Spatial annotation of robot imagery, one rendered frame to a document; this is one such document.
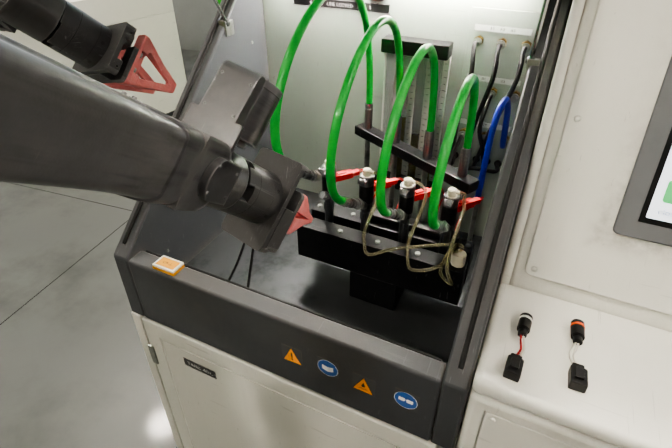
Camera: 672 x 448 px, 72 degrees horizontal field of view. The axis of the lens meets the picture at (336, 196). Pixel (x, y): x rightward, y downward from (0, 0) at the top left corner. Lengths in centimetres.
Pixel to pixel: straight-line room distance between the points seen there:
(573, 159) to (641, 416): 36
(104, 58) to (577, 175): 68
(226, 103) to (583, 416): 59
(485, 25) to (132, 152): 83
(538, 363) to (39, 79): 70
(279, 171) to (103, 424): 157
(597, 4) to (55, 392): 202
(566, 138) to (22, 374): 204
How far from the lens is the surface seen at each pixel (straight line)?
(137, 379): 204
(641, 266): 86
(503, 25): 101
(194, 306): 94
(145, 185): 30
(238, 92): 41
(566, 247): 84
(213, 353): 101
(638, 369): 82
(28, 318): 248
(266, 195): 47
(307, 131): 125
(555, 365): 77
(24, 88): 21
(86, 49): 64
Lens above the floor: 155
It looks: 33 degrees down
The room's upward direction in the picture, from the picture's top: straight up
